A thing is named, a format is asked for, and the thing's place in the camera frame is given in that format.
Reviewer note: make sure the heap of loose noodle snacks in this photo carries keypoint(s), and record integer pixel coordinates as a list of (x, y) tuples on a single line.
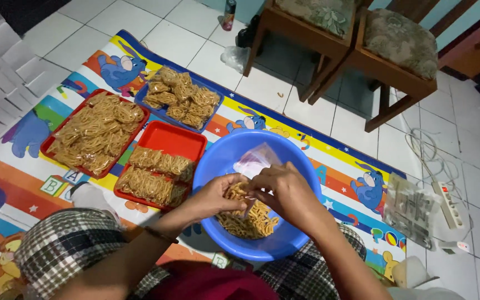
[(258, 227)]

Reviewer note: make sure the floral seat cushion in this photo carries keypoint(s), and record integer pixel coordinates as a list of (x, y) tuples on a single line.
[(402, 41), (319, 14)]

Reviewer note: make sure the large red tray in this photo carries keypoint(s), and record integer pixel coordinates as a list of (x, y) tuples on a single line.
[(46, 151)]

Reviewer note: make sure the person's right hand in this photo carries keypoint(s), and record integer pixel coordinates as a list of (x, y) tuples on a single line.
[(294, 196)]

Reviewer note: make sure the person's left hand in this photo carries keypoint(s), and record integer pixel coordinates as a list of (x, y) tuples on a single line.
[(213, 198)]

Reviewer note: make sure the colourful cartoon play mat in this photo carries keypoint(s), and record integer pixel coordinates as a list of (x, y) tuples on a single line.
[(331, 164)]

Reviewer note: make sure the crumpled clear plastic bag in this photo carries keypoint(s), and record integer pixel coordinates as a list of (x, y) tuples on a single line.
[(235, 57)]

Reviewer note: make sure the small clear plastic bag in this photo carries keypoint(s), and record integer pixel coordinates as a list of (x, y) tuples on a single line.
[(257, 160)]

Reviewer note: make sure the pile of noodle snack packets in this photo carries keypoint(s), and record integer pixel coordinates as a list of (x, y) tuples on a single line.
[(94, 133), (148, 185), (181, 100)]

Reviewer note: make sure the plaid sarong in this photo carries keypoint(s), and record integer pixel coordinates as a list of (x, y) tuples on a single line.
[(65, 246)]

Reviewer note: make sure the blue plastic basin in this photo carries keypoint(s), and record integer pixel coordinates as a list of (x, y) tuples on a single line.
[(223, 154)]

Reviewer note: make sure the red shirt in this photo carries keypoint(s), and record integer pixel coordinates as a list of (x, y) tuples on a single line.
[(211, 283)]

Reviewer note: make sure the small red tray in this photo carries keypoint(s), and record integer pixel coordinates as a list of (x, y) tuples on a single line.
[(169, 137)]

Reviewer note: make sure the blue tray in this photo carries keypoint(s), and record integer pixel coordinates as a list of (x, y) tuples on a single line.
[(211, 121)]

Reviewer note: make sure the white plug adapter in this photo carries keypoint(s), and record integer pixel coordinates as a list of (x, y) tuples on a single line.
[(454, 246)]

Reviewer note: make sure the white power strip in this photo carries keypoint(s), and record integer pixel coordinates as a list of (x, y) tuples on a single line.
[(448, 206)]

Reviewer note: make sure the wooden cabinet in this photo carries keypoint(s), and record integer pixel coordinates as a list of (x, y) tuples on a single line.
[(473, 54)]

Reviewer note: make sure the stack of empty clear bags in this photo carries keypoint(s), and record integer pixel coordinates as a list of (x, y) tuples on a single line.
[(408, 210)]

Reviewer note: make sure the small black object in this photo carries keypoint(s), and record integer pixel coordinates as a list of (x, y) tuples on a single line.
[(247, 35)]

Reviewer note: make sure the white cloth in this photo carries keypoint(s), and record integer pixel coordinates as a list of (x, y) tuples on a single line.
[(90, 198), (408, 271)]

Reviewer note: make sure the wooden chair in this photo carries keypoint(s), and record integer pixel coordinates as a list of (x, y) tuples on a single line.
[(390, 73), (302, 39)]

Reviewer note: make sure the spray can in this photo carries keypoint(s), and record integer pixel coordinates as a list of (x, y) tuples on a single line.
[(228, 14)]

